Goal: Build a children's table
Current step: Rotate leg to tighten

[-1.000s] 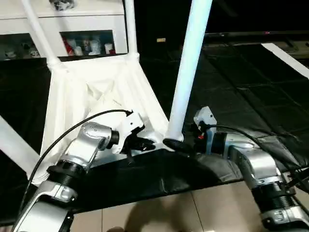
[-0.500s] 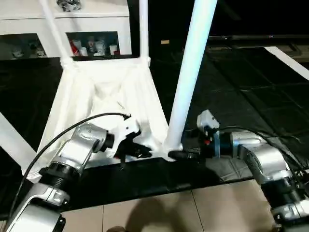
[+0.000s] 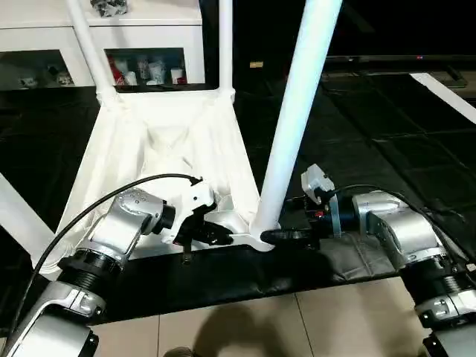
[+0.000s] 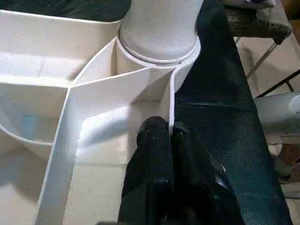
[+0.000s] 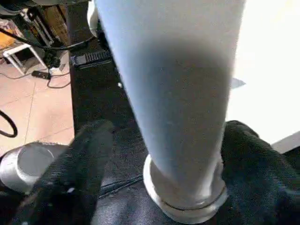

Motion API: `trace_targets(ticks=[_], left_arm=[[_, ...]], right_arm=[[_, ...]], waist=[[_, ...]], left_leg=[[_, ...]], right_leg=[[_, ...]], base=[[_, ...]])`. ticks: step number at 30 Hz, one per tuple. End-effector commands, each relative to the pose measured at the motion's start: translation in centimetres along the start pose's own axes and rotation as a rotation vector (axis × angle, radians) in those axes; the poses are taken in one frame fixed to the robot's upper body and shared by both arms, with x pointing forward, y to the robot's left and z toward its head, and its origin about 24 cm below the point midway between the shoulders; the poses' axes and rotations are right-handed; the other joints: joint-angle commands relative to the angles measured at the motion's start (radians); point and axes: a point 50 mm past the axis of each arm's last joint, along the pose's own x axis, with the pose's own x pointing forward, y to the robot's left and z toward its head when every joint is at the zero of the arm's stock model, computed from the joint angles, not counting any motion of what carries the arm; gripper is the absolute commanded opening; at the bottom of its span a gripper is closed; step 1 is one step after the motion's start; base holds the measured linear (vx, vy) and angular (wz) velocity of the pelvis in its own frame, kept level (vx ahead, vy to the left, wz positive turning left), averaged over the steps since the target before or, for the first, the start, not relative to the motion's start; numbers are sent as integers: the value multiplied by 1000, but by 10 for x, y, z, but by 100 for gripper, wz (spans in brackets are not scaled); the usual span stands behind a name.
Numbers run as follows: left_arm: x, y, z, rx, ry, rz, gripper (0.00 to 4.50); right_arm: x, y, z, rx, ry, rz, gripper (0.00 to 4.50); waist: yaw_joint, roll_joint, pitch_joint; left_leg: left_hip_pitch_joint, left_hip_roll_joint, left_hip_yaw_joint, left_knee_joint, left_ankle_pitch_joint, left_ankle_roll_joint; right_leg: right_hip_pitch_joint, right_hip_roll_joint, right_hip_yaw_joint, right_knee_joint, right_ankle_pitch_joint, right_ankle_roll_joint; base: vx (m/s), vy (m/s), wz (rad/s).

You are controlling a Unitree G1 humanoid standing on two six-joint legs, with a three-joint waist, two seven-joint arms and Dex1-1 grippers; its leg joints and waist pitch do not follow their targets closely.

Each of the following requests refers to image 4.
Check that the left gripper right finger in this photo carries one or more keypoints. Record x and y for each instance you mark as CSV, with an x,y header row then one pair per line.
x,y
199,187

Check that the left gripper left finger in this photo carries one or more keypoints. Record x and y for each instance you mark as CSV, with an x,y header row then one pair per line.
x,y
152,168

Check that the dark cushioned folding stool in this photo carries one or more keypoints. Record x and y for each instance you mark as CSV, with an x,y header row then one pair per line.
x,y
257,23

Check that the white plastic table top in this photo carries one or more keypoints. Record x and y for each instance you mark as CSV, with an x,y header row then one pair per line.
x,y
47,70

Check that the black work mat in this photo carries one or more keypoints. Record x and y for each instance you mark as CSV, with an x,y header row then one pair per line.
x,y
222,129

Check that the white plastic table leg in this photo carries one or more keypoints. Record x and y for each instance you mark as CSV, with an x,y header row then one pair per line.
x,y
161,28

